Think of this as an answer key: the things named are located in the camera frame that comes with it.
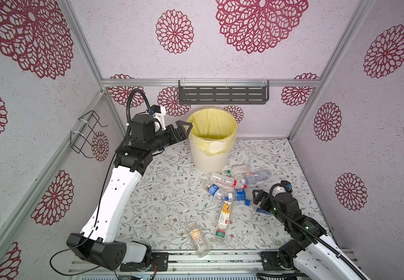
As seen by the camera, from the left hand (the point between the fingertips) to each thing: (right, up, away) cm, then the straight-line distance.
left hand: (184, 130), depth 67 cm
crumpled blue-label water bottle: (+18, -30, +28) cm, 45 cm away
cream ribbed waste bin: (+8, -14, +36) cm, 40 cm away
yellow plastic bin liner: (+14, +5, +39) cm, 42 cm away
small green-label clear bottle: (+15, -46, +11) cm, 49 cm away
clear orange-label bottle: (+5, -47, +7) cm, 48 cm away
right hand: (+33, -26, +11) cm, 43 cm away
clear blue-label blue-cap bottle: (+26, -30, +21) cm, 45 cm away
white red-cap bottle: (+19, -23, +27) cm, 41 cm away
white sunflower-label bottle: (+17, -39, +13) cm, 44 cm away
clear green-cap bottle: (+29, -19, +36) cm, 50 cm away
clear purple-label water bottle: (+39, -22, +33) cm, 56 cm away
